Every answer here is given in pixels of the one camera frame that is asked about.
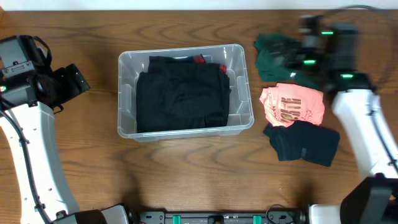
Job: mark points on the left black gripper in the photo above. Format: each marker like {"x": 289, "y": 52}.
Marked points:
{"x": 73, "y": 81}

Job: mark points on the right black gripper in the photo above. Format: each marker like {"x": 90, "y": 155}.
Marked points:
{"x": 294, "y": 63}

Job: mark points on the dark green garment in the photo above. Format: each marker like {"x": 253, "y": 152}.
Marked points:
{"x": 272, "y": 51}

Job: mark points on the clear plastic storage bin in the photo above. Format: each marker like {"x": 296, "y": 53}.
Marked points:
{"x": 132, "y": 63}

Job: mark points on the red navy plaid shirt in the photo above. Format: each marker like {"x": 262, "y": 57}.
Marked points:
{"x": 200, "y": 59}

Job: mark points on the black sweater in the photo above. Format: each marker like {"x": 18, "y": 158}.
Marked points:
{"x": 178, "y": 94}

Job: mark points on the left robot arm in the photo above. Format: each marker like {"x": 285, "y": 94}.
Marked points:
{"x": 30, "y": 91}

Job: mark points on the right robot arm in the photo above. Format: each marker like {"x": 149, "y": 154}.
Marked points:
{"x": 327, "y": 62}

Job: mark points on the pink printed t-shirt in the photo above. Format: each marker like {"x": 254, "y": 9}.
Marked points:
{"x": 286, "y": 103}

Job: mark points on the dark navy folded garment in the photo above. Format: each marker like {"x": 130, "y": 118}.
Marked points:
{"x": 303, "y": 140}

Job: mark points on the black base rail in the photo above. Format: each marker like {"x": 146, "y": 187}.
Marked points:
{"x": 270, "y": 216}

